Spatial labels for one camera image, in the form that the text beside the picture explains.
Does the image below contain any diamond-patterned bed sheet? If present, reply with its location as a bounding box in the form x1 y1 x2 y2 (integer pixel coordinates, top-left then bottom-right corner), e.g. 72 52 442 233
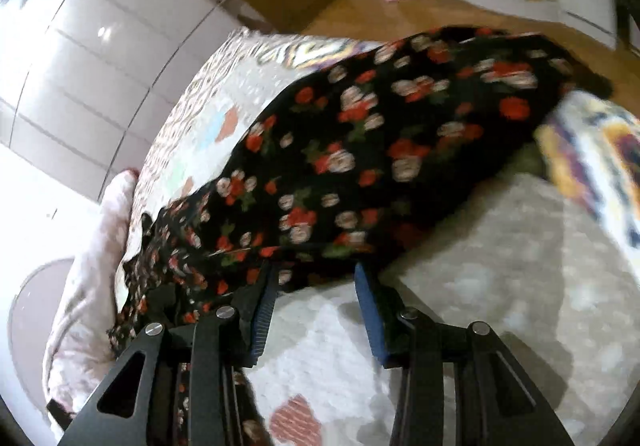
132 28 281 207

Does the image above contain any white pillow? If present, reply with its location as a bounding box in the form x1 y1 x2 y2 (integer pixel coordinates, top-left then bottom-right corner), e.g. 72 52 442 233
42 168 146 427

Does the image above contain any white glossy wardrobe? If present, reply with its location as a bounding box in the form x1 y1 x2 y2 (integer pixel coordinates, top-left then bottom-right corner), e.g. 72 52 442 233
0 0 281 207

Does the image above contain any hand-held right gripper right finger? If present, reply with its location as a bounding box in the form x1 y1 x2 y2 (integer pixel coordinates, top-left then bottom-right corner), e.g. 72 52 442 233
354 262 577 446

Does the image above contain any beige quilted bedspread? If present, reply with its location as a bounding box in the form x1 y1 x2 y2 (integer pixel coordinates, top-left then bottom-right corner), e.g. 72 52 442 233
115 28 632 446

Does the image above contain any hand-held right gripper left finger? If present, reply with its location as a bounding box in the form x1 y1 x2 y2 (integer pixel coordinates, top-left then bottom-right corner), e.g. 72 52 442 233
57 267 281 446

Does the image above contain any round grey rug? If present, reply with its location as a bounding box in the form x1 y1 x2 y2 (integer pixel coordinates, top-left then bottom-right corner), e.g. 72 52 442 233
7 258 76 414

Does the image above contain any black floral dress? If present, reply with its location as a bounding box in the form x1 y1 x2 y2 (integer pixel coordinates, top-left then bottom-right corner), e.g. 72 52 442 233
107 26 616 446

